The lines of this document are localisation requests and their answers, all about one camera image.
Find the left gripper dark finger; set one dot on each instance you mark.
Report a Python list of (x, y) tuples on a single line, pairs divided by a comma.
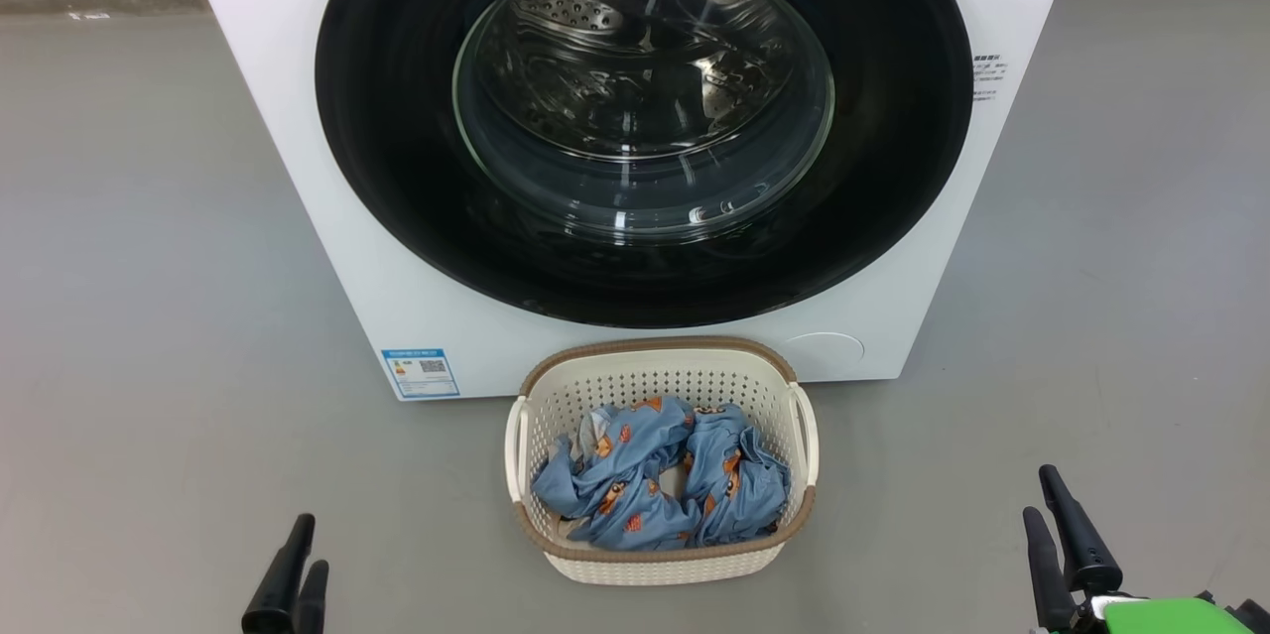
[(313, 604), (276, 594)]

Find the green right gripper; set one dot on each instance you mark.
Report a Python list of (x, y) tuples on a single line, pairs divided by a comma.
[(1171, 619)]

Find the blue garment with orange print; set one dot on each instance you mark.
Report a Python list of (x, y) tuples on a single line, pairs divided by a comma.
[(749, 490), (635, 450)]

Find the black round glass washer door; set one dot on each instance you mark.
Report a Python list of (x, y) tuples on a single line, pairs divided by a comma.
[(397, 138)]

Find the white front-load washing machine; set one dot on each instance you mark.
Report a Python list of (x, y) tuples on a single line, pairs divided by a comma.
[(278, 168)]

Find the blue energy label sticker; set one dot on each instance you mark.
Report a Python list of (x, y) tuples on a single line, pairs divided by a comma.
[(420, 373)]

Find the round white filter cover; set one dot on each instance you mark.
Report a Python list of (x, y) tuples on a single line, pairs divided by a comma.
[(824, 356)]

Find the cream perforated plastic laundry basket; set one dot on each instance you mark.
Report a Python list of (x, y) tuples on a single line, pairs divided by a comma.
[(665, 565)]

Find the small printed text label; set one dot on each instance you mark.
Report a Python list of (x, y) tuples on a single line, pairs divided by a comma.
[(989, 75)]

